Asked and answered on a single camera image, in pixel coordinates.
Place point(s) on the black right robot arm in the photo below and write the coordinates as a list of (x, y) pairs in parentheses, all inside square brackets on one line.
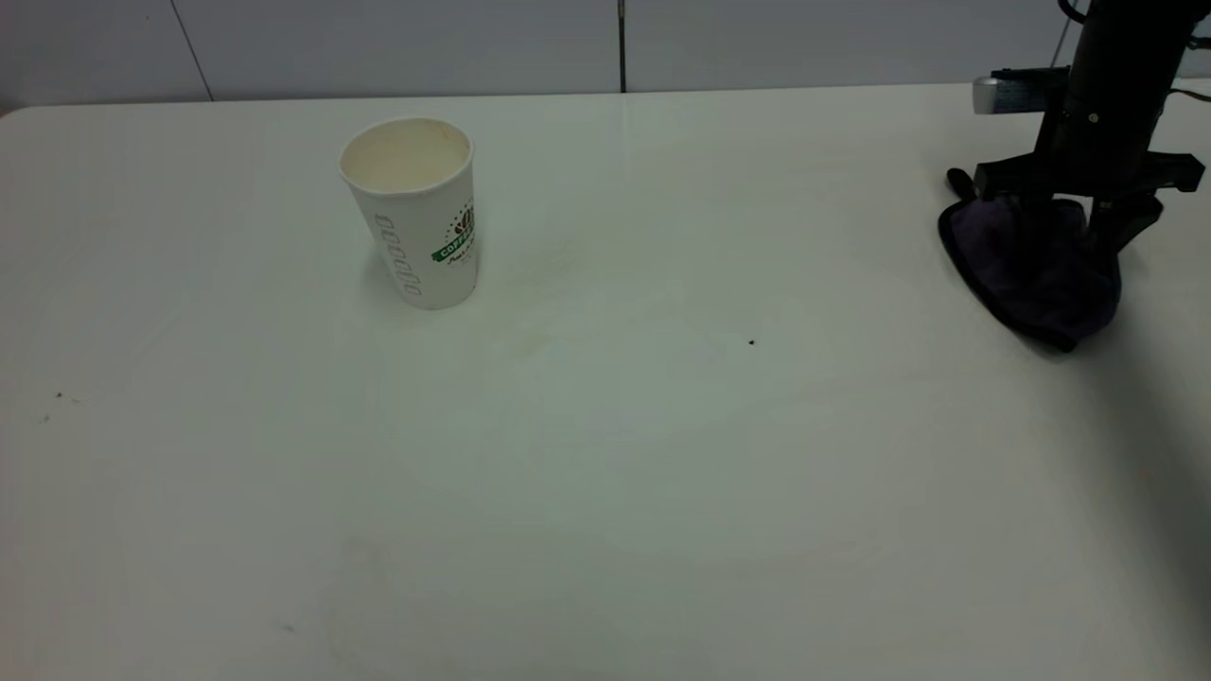
[(1135, 19)]

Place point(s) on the purple cloth with black trim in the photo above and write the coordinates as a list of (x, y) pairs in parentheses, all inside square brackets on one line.
[(1031, 274)]

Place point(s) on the white paper coffee cup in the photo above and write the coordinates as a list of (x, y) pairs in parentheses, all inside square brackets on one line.
[(416, 227)]

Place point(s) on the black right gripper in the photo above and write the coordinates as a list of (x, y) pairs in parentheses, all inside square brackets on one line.
[(1097, 132)]

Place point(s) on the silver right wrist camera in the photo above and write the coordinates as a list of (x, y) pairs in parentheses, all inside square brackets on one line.
[(1017, 95)]

